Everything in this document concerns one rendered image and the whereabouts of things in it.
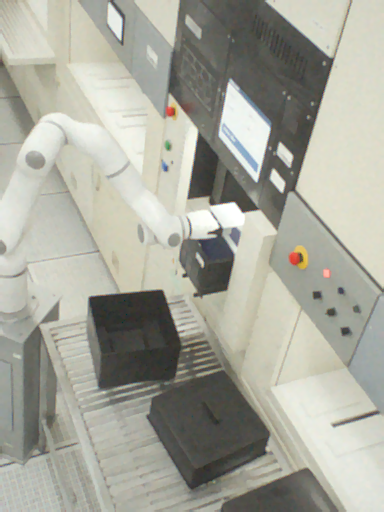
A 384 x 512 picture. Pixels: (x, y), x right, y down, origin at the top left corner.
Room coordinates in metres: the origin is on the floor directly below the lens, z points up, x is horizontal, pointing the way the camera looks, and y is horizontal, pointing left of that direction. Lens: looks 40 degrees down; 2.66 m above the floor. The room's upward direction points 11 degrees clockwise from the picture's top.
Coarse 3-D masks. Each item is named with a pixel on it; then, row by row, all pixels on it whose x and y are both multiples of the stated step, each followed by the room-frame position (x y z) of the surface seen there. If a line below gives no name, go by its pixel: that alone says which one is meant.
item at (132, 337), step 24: (96, 312) 1.74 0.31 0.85; (120, 312) 1.78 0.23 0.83; (144, 312) 1.81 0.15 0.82; (168, 312) 1.75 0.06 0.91; (96, 336) 1.56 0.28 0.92; (120, 336) 1.72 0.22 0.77; (144, 336) 1.72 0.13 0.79; (168, 336) 1.71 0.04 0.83; (96, 360) 1.53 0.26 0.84; (120, 360) 1.51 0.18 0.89; (144, 360) 1.54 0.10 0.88; (168, 360) 1.57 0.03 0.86; (120, 384) 1.51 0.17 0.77
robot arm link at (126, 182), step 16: (128, 160) 1.79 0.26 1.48; (112, 176) 1.74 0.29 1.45; (128, 176) 1.75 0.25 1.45; (128, 192) 1.74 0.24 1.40; (144, 192) 1.76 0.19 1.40; (144, 208) 1.72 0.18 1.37; (160, 208) 1.72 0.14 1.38; (160, 224) 1.69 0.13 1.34; (176, 224) 1.72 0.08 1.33; (160, 240) 1.68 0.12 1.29; (176, 240) 1.69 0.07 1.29
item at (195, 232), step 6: (204, 210) 1.90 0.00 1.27; (186, 216) 1.83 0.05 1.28; (192, 216) 1.85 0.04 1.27; (198, 216) 1.86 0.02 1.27; (204, 216) 1.87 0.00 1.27; (210, 216) 1.88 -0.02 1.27; (192, 222) 1.82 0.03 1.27; (198, 222) 1.83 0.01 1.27; (204, 222) 1.83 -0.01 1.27; (210, 222) 1.84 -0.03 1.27; (192, 228) 1.80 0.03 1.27; (198, 228) 1.80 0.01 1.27; (204, 228) 1.81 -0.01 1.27; (210, 228) 1.82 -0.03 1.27; (192, 234) 1.79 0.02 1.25; (198, 234) 1.80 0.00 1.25; (204, 234) 1.81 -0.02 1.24; (210, 234) 1.82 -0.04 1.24
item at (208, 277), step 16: (224, 208) 1.94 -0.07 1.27; (224, 224) 1.85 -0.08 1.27; (240, 224) 1.87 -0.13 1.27; (192, 240) 1.88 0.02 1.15; (192, 256) 1.86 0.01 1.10; (192, 272) 1.84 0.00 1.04; (208, 272) 1.76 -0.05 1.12; (224, 272) 1.80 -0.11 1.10; (208, 288) 1.77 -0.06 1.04; (224, 288) 1.81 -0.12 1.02
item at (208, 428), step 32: (192, 384) 1.49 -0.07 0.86; (224, 384) 1.52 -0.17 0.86; (160, 416) 1.35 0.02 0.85; (192, 416) 1.36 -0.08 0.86; (224, 416) 1.39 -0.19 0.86; (256, 416) 1.41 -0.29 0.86; (192, 448) 1.25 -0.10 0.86; (224, 448) 1.27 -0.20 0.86; (256, 448) 1.33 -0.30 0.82; (192, 480) 1.19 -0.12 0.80
